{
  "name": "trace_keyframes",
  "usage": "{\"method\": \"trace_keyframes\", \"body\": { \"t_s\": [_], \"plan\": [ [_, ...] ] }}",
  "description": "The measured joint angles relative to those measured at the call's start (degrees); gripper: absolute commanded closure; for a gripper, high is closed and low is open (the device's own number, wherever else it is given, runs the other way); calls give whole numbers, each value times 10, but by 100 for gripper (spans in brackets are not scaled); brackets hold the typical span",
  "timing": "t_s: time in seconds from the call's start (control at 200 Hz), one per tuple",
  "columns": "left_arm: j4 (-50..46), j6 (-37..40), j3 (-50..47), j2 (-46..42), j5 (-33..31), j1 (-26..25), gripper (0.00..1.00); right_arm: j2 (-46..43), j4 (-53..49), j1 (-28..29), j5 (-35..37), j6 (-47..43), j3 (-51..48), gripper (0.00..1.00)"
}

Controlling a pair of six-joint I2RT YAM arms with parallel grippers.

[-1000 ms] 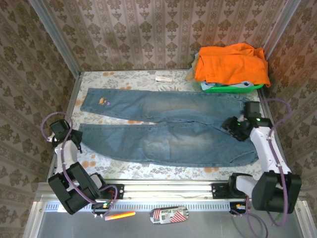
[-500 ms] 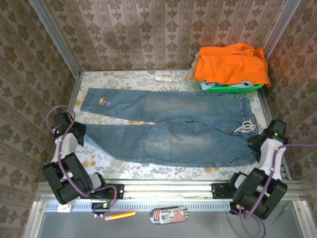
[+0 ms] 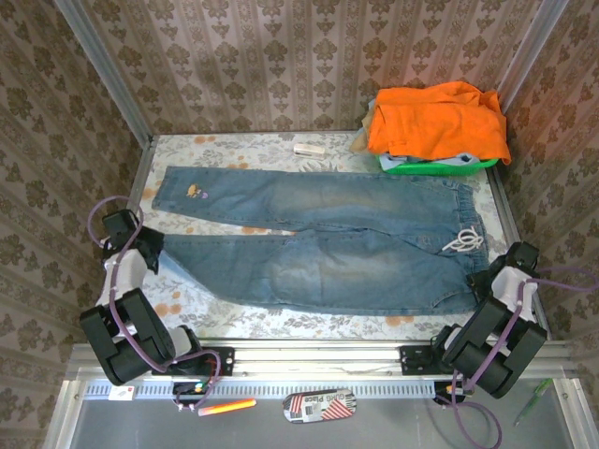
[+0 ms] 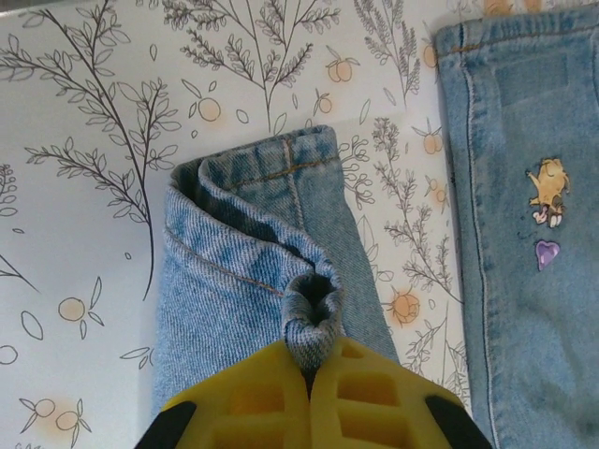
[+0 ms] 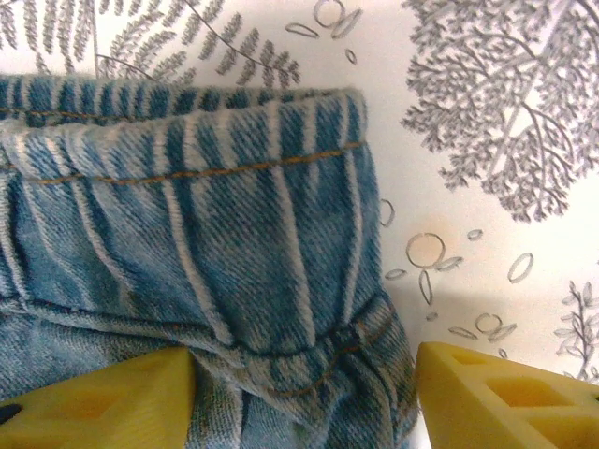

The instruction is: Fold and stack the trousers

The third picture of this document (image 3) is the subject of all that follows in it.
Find green pen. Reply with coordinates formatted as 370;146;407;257
513;378;553;427

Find floral table cloth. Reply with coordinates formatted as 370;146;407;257
114;132;520;341

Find striped flag-pattern pouch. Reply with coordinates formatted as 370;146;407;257
282;388;358;425

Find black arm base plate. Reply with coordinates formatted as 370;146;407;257
152;346;235;377
400;344;451;377

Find blue denim trousers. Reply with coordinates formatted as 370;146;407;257
151;166;490;317

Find aluminium corner post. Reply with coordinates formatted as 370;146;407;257
54;0;154;144
496;0;570;113

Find grey slotted cable duct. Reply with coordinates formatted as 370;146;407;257
83;381;441;401

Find grey metal shelf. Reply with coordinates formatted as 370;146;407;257
44;378;591;449

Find small white box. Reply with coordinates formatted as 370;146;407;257
293;142;326;159

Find orange trousers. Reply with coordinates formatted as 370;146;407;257
366;81;512;166

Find green plastic basket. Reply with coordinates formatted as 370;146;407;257
375;156;501;179

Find black controller board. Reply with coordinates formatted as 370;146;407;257
434;381;464;406
172;381;212;406

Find light blue garment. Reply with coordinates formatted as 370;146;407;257
377;152;481;170

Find orange marker pen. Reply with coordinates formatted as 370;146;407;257
197;398;257;417

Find tan garment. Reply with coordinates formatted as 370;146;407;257
350;100;383;155

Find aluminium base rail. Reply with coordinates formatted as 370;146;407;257
65;340;575;380

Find aluminium table side rail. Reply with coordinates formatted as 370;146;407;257
486;166;553;340
88;135;158;345

